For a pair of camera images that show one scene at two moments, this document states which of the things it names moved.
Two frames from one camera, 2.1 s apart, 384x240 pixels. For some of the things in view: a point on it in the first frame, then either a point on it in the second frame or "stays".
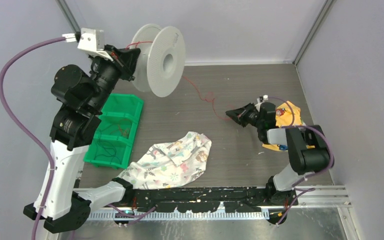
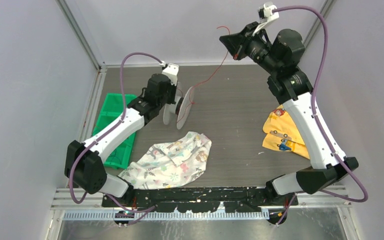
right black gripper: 239,115 -> 237,43
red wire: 210,94 -> 205,79
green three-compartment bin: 111,146 stays
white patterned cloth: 177,163 stays
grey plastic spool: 162,59 -> 182,108
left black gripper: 124,60 -> 173,89
